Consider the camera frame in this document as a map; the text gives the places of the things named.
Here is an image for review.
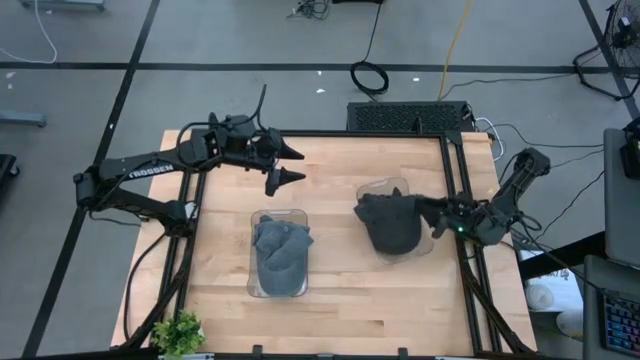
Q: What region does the black aluminium table frame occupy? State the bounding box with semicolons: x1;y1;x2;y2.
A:
118;111;537;359

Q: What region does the black perforated computer case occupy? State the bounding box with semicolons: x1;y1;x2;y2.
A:
345;100;476;135

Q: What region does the white roll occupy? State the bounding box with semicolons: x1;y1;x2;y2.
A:
555;308;585;340
524;282;556;312

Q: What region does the black desk device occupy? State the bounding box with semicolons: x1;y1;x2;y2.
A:
618;117;640;181

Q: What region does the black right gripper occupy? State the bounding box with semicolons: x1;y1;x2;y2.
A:
417;196;490;243

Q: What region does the grey fabric cap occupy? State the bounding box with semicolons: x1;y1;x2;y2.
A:
255;259;308;297
253;214;316;274

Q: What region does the small green potted plant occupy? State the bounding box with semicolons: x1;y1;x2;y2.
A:
148;309;207;359

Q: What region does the black floor fan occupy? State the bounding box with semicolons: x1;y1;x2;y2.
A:
572;0;640;102

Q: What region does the backlit computer keyboard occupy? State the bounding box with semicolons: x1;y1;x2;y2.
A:
598;291;640;358

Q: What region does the white printed paper box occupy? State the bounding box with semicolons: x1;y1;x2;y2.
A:
518;248;584;312

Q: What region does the grey desk surface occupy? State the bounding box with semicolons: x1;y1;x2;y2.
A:
602;127;640;270

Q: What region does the grey keyboard desk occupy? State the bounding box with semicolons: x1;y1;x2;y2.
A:
581;253;640;360

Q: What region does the black hanging power cable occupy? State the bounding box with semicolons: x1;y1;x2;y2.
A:
348;0;391;97

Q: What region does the white computer cable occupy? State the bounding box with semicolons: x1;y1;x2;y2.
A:
473;116;507;163

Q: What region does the black left arm base cable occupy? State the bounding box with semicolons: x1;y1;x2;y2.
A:
122;229;171;344

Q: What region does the black cable bundle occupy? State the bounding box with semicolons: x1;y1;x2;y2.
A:
286;0;332;21

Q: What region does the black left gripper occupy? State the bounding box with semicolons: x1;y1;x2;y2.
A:
219;114;308;198

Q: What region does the thin black floor cable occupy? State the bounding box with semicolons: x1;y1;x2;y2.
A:
438;73;576;101

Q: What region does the clear plastic tray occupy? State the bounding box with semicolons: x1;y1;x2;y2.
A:
246;208;311;300
353;175;436;265

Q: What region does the yellow power cable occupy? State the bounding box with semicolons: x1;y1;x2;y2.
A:
437;0;475;102

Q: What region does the grey furniture foot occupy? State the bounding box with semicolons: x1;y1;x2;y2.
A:
0;110;49;129
18;0;108;12

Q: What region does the black floor item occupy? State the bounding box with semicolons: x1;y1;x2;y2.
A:
0;153;22;182

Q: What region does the white floor cable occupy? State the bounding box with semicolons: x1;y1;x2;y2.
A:
0;0;59;65

